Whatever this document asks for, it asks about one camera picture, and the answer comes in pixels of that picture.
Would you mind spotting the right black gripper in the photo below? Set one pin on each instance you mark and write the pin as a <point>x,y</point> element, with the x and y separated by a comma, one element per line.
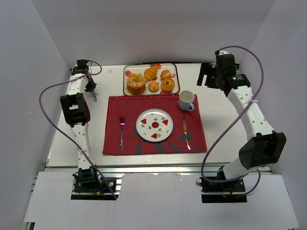
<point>207,78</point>

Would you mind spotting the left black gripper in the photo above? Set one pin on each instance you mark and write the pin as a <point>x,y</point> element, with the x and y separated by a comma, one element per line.
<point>90,86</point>

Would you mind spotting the orange bundt cake bread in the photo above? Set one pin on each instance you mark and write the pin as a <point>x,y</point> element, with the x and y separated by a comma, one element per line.
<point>136,84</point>

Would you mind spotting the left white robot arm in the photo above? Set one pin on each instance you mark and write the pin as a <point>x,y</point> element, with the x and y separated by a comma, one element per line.
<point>77,114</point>

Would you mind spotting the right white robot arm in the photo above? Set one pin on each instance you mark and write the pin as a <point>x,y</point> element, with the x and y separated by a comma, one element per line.
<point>265,145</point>

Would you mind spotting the silver fork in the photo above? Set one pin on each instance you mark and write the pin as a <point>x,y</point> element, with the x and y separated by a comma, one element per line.
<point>122,125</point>

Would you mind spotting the light blue mug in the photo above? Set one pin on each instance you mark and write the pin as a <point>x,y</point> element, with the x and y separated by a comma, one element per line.
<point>186,99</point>

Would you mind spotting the small cream filled bun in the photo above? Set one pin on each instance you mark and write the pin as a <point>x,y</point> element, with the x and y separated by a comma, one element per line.
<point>165,74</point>

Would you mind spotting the glazed donut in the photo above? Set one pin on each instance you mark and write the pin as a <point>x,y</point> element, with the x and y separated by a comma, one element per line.
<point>167,84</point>

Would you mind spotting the red cloth placemat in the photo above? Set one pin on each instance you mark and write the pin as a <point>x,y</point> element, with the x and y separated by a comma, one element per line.
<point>132,107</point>

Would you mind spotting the strawberry pattern serving tray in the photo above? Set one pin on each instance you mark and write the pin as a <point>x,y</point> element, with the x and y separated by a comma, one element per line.
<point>140,68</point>

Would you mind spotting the small round muffin bun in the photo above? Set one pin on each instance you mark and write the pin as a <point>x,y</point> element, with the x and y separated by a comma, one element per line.
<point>153,86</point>

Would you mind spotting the croissant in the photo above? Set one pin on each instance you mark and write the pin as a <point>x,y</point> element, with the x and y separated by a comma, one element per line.
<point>150,73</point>

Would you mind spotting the white watermelon pattern plate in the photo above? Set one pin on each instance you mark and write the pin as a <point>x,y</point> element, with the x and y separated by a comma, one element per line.
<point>154,125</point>

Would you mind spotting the iridescent table knife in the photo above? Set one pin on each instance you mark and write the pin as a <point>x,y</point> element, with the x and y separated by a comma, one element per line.
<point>186,133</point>

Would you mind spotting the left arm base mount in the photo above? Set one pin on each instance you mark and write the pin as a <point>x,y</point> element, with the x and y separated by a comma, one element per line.
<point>89,185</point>

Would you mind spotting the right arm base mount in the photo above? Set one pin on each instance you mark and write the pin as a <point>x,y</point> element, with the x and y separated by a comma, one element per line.
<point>219,193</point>

